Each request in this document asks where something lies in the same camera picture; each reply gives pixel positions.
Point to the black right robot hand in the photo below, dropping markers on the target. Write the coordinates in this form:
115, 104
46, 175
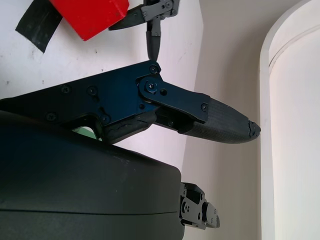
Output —
75, 187

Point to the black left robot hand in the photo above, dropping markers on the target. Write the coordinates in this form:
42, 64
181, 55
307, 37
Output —
153, 37

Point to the green cube block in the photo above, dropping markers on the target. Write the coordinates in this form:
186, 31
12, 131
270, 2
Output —
85, 132

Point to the red cube block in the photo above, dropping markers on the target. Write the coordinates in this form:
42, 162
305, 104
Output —
92, 17

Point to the black tape strip marker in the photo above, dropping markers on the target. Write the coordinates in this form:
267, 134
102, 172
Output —
37, 30

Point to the white round column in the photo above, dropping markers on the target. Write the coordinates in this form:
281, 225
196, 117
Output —
292, 125

